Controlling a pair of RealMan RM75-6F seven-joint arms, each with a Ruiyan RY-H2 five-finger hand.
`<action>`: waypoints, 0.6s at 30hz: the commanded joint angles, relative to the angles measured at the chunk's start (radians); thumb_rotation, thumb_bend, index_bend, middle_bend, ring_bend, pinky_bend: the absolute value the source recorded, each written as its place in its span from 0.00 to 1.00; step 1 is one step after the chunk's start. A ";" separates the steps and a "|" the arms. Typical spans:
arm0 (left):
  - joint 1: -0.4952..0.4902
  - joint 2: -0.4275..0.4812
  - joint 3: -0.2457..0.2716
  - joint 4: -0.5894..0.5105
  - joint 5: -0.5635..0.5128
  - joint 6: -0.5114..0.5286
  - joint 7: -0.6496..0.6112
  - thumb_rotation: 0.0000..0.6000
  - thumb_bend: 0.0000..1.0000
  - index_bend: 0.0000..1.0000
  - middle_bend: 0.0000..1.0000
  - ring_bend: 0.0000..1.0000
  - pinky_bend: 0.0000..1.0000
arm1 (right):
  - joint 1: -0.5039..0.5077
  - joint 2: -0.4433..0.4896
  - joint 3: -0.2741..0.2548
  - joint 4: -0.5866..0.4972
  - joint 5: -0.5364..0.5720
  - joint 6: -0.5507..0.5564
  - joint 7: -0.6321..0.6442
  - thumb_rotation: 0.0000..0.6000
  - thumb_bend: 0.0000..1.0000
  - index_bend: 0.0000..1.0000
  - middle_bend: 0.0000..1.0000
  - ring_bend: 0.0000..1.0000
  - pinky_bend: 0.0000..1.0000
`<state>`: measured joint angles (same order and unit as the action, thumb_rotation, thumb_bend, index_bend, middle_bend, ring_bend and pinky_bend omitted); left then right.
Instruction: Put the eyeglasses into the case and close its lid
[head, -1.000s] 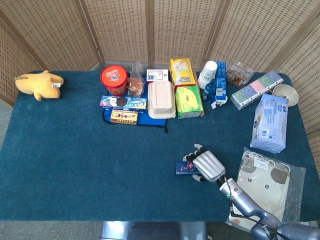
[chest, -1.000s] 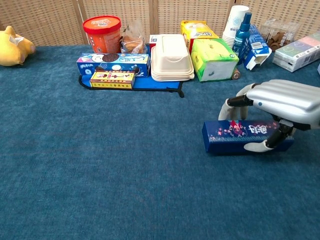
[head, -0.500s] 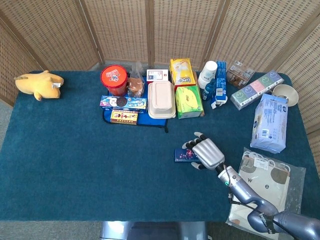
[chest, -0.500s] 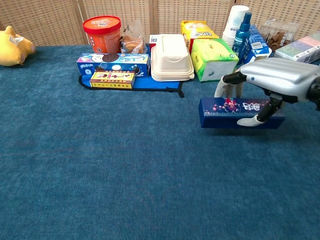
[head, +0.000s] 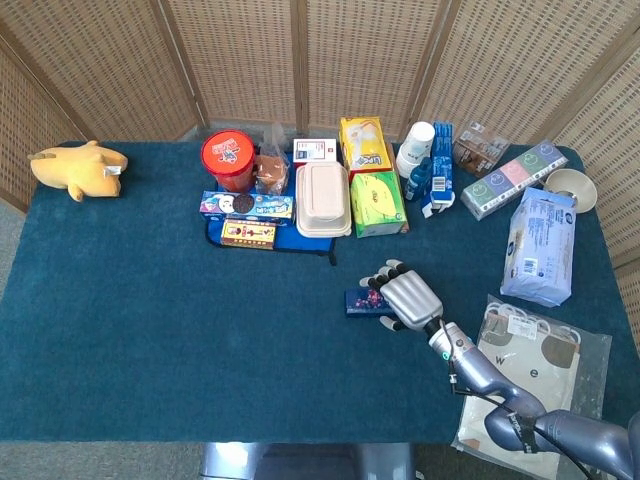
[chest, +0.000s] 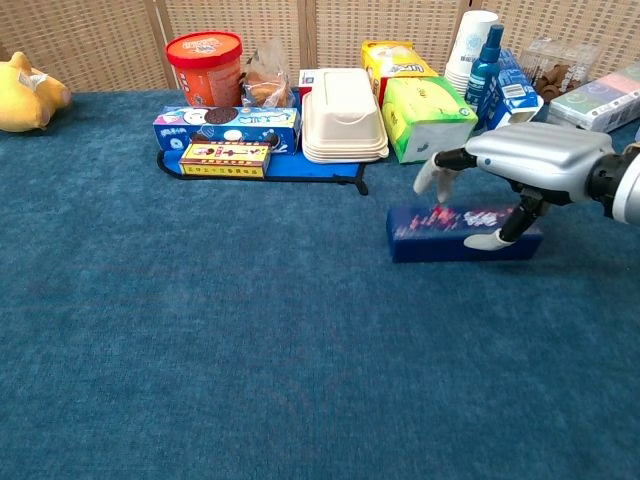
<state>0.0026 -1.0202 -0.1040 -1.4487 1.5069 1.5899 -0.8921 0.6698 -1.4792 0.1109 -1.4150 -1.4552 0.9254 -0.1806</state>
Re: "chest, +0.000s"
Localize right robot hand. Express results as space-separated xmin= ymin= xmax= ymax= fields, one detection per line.
xmin=412 ymin=122 xmax=624 ymax=251

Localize blue glasses case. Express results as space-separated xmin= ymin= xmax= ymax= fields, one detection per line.
xmin=386 ymin=202 xmax=545 ymax=265

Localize blue white carton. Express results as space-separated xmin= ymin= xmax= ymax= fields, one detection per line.
xmin=487 ymin=47 xmax=545 ymax=134

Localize long multicolour tissue pack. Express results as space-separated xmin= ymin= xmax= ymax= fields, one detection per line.
xmin=543 ymin=62 xmax=640 ymax=135

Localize clear box brown items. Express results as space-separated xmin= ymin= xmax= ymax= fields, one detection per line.
xmin=519 ymin=37 xmax=604 ymax=104

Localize blue spray bottle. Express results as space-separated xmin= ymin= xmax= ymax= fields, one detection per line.
xmin=464 ymin=23 xmax=506 ymax=131

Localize green tissue pack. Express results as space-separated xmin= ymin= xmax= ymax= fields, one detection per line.
xmin=382 ymin=76 xmax=480 ymax=165

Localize white plastic bottle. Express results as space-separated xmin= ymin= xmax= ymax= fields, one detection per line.
xmin=443 ymin=9 xmax=500 ymax=101

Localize yellow snack box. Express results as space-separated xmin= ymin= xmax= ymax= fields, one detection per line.
xmin=360 ymin=39 xmax=440 ymax=109

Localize beige lidded lunch box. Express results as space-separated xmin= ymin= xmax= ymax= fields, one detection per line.
xmin=301 ymin=67 xmax=390 ymax=165

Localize blue pouch black trim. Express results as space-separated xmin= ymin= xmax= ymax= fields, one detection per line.
xmin=156 ymin=147 xmax=370 ymax=196

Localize small white red box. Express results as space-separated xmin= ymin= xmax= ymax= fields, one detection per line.
xmin=298 ymin=68 xmax=321 ymax=109

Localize bagged brown pastry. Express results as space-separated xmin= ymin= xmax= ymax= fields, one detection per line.
xmin=240 ymin=37 xmax=296 ymax=109

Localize blue cookie box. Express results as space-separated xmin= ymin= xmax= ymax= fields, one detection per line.
xmin=152 ymin=104 xmax=303 ymax=157

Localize small yellow red box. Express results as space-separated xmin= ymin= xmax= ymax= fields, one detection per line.
xmin=178 ymin=141 xmax=272 ymax=180

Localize red snack tub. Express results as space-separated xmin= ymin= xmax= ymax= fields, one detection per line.
xmin=165 ymin=30 xmax=244 ymax=108

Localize wicker folding screen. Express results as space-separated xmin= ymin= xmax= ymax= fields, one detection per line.
xmin=0 ymin=0 xmax=640 ymax=94

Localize yellow plush toy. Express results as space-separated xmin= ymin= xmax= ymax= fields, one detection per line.
xmin=0 ymin=51 xmax=73 ymax=134

